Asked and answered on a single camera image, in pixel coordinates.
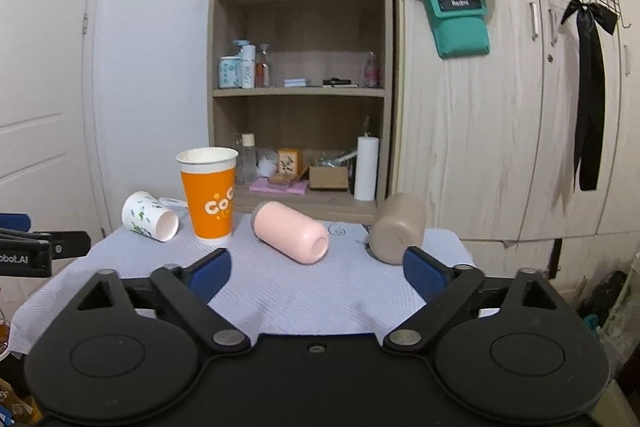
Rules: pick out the orange floral box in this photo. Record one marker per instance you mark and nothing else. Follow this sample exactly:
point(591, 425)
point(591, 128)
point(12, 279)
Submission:
point(289, 166)

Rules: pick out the white paper towel roll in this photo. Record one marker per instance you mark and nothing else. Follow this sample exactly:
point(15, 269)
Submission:
point(366, 168)

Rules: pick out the clear bottle beige cap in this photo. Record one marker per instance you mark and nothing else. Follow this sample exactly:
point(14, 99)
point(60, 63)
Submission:
point(247, 170)

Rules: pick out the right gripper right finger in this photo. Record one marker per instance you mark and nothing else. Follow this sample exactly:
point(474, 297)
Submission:
point(446, 291)

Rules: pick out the white door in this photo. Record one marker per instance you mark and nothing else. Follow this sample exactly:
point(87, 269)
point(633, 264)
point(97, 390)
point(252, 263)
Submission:
point(45, 168)

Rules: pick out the white leaf-print paper cup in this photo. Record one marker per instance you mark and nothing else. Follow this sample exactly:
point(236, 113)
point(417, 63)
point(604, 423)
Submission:
point(145, 215)

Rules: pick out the teal white wipes canister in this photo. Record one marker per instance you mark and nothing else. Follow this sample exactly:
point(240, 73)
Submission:
point(230, 72)

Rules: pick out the teal wall pouch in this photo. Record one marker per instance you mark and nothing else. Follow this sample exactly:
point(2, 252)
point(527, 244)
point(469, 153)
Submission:
point(459, 27)

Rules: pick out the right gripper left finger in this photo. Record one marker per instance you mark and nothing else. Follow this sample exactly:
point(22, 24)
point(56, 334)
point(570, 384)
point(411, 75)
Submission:
point(185, 294)

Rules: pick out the pink small bottle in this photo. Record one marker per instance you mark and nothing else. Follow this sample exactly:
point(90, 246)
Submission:
point(371, 74)

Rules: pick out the red small bottle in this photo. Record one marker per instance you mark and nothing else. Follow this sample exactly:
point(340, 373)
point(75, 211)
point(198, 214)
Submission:
point(263, 67)

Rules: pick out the orange paper cup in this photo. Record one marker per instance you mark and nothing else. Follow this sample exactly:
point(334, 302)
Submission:
point(208, 178)

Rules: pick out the white tape roll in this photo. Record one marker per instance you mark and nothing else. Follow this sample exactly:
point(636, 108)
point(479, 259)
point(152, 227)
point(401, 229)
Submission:
point(268, 165)

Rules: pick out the pink flat box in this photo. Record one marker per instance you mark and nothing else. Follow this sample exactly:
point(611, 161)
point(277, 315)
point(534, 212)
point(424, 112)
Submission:
point(264, 186)

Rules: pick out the brown cardboard box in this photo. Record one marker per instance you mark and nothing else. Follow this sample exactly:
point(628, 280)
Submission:
point(322, 178)

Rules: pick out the black ribbon bow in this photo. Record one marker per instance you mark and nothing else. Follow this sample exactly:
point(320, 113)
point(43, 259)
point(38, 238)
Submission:
point(590, 118)

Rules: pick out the wooden shelf unit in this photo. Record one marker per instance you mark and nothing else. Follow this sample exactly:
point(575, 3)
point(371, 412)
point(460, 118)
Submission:
point(317, 101)

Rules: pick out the beige plastic cup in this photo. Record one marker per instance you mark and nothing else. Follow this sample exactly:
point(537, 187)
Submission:
point(399, 224)

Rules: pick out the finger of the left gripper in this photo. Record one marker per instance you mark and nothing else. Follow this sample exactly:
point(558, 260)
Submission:
point(15, 221)
point(64, 244)

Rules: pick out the wooden wardrobe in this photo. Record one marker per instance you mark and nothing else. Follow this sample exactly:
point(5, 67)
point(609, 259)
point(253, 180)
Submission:
point(486, 142)

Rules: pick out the white tube bottle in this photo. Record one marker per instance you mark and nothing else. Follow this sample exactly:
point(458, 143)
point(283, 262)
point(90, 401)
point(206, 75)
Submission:
point(247, 54)

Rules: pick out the pink plastic cup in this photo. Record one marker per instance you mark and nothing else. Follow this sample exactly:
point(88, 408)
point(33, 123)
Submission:
point(289, 231)

